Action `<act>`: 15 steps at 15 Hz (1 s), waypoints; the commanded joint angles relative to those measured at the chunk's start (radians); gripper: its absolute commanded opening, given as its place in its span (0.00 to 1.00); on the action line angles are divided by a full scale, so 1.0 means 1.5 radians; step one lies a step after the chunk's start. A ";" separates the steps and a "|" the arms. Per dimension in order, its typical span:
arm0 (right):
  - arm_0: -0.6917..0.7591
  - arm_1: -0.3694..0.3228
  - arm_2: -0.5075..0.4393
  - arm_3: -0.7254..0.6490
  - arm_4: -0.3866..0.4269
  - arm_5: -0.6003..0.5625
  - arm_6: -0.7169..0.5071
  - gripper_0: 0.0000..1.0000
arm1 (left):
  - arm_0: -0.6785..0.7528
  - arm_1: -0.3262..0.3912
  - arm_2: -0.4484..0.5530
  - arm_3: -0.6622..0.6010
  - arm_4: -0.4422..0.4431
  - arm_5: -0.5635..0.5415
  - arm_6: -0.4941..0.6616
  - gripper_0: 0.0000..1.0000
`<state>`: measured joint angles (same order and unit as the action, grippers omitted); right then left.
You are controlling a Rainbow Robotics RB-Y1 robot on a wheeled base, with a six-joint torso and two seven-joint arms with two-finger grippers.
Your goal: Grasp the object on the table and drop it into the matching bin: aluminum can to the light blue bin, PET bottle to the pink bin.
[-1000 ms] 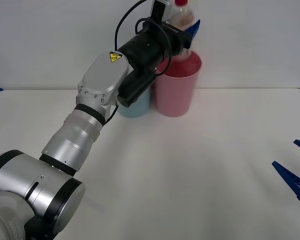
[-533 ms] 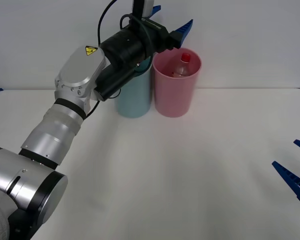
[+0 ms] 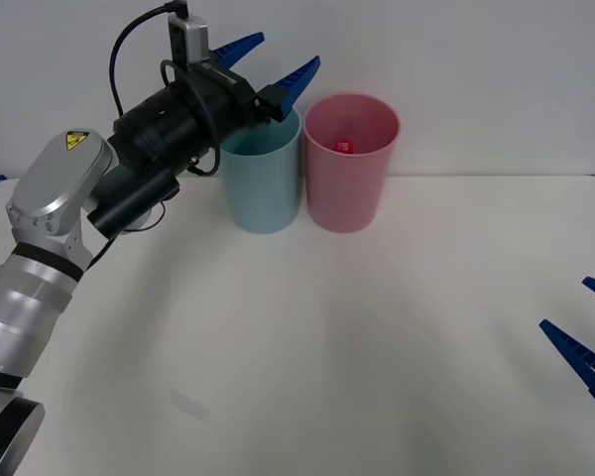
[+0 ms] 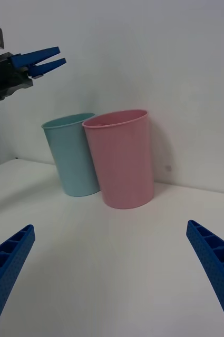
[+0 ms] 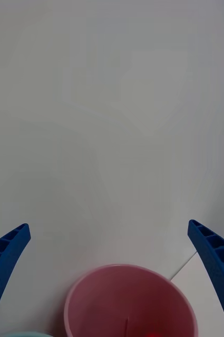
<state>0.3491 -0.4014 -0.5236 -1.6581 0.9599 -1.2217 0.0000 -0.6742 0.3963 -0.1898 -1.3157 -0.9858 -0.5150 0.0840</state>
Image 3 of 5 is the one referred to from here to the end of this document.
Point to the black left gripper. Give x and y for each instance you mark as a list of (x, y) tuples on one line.
[(228, 99)]

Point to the clear bottle with red cap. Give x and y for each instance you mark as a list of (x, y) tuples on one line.
[(344, 147)]

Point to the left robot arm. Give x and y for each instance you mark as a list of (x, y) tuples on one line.
[(30, 297)]

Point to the pale blue plastic bin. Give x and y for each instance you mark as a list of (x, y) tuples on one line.
[(263, 198)]

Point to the pink plastic bin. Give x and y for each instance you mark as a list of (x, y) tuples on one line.
[(347, 198)]

